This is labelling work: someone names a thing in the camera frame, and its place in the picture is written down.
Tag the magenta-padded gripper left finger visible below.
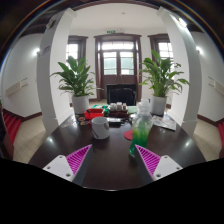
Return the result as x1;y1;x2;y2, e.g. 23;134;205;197
42;143;94;186

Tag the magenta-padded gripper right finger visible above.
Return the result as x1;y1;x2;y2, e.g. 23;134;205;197
134;144;184;186

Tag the clear bottle with green drink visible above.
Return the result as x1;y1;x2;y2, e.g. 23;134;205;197
128;98;154;158

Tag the printed paper leaflet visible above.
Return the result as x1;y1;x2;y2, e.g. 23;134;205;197
151;114;178;132

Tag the flat round red coaster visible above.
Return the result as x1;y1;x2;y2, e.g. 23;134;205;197
123;129;134;141

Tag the white mug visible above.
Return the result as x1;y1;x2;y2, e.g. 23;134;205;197
90;116;111;140

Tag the red plastic box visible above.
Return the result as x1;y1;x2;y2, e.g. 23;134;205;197
83;108;105;120

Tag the large potted plant, white pot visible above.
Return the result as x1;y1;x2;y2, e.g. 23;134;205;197
139;49;190;117

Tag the small potted plant, white pot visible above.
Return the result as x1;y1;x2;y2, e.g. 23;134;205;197
51;55;98;115

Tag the small black flat box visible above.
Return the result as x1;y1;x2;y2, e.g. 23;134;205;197
107;117;123;126

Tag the green package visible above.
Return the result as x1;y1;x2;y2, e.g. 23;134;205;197
92;104;110;116

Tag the dark tray with tea cups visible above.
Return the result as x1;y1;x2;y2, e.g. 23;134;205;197
108;102;129;118

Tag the black chair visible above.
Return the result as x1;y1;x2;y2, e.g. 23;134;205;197
106;83;138;106

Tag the dark wooden framed window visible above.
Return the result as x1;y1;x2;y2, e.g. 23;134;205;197
65;35;88;68
148;33;174;63

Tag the dark wooden glazed double door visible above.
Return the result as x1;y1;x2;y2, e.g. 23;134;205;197
94;33;143;101

